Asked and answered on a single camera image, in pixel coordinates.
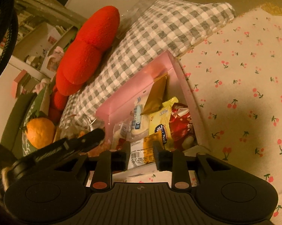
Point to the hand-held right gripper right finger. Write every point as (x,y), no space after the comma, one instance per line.
(156,154)

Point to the pink plush toy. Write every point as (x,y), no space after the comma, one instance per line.
(43,84)

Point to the red plush cushion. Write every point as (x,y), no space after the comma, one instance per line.
(87,56)

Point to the orange snack packet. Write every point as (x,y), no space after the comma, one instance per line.
(150,143)

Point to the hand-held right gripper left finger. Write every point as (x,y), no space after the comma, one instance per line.
(126,154)

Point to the large orange citrus fruit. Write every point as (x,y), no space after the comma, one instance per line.
(40,133)

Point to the green printed bag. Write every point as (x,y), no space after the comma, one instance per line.
(33,107)

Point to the grey checked cushion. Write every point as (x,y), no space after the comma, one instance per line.
(159,28)

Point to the red snack packet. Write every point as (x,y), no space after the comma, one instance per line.
(182,124)

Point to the brown snack packet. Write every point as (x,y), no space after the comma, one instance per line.
(156,96)

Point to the cherry print tablecloth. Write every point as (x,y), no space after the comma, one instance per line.
(244,93)

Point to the pink cardboard box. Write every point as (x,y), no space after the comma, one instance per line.
(131,91)

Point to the yellow snack packet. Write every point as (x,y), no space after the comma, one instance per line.
(160,121)

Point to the clear bread packet blue label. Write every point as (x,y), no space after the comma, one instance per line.
(139,117)

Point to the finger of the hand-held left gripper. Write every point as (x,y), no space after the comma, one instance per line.
(84,139)

